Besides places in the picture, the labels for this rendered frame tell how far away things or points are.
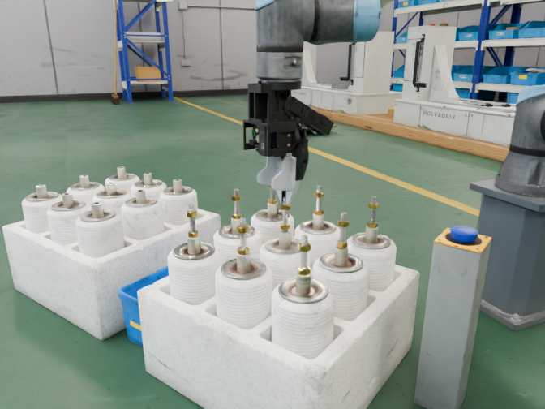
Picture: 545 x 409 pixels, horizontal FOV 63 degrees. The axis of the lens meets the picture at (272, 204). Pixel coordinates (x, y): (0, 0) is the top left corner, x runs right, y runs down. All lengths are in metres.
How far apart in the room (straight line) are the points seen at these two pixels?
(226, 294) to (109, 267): 0.36
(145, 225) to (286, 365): 0.56
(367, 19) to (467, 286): 0.43
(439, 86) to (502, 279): 2.58
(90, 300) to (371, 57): 3.55
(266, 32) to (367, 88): 3.51
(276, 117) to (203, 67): 6.55
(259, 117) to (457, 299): 0.42
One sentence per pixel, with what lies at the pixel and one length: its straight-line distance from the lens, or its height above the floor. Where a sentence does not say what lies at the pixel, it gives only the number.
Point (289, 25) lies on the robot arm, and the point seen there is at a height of 0.63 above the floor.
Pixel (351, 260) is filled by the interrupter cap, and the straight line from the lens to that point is 0.78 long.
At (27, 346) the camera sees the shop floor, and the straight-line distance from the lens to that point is 1.12.
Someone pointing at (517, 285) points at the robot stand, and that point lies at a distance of 1.15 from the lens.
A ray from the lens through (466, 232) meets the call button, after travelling 0.74.
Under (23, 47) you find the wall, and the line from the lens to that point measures 7.02.
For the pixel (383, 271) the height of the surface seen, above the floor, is 0.21.
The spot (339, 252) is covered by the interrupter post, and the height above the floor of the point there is 0.27.
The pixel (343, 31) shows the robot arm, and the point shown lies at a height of 0.62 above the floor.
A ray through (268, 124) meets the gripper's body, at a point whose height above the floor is 0.49.
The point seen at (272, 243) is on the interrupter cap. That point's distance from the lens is 0.83.
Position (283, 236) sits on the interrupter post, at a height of 0.27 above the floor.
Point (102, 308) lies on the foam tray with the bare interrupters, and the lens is 1.03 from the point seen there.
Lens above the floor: 0.59
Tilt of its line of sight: 18 degrees down
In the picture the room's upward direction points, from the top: straight up
